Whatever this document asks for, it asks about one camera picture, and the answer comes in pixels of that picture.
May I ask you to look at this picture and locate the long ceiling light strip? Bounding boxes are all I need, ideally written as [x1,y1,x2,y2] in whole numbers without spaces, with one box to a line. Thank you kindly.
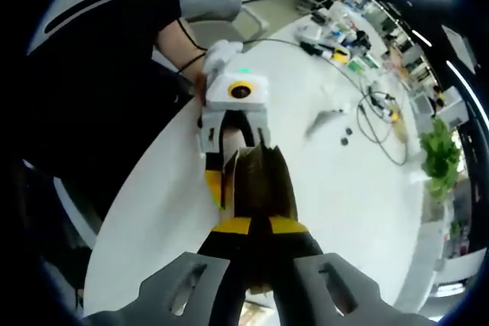
[445,60,489,121]

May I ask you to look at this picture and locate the green box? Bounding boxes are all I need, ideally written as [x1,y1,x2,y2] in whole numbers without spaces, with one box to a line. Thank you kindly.
[348,54,384,74]

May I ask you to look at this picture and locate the gold paper bag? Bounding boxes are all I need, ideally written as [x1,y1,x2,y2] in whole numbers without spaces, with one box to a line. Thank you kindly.
[220,144,300,296]

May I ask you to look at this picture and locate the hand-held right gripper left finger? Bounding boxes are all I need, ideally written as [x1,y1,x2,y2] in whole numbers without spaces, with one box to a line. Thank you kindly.
[82,217,254,326]

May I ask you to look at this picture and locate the bundle of foil masks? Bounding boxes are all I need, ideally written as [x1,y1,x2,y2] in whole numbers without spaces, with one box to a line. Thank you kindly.
[235,145,299,222]

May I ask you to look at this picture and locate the square ceiling panel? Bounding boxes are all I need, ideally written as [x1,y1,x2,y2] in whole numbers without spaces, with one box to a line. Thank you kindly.
[441,24,478,75]

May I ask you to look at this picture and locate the spare gripper with yellow tip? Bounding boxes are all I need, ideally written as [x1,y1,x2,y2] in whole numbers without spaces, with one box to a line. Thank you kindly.
[299,40,351,64]
[367,90,402,123]

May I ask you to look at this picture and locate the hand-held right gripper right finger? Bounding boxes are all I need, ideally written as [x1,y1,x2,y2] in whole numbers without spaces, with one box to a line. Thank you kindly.
[267,217,435,326]

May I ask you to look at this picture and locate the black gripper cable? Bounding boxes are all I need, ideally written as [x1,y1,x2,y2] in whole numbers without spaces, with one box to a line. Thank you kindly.
[176,16,209,74]

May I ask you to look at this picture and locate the green potted plant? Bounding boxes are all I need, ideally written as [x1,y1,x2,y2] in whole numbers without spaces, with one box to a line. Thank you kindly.
[419,117,464,202]

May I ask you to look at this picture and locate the white table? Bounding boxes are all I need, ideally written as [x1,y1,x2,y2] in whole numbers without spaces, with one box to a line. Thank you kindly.
[82,11,428,315]

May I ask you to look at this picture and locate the white equipment box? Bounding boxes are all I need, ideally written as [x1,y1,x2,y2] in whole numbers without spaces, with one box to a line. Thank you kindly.
[299,22,325,41]

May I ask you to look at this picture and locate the person in black shirt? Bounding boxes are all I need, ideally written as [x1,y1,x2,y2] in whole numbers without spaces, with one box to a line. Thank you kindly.
[0,0,209,304]

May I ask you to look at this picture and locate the tan wooden piece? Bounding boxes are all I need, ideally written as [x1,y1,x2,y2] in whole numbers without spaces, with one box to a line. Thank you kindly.
[394,119,410,148]

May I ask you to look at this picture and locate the tangled grey cables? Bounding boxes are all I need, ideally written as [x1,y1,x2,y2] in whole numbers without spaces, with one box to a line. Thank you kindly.
[356,79,410,167]

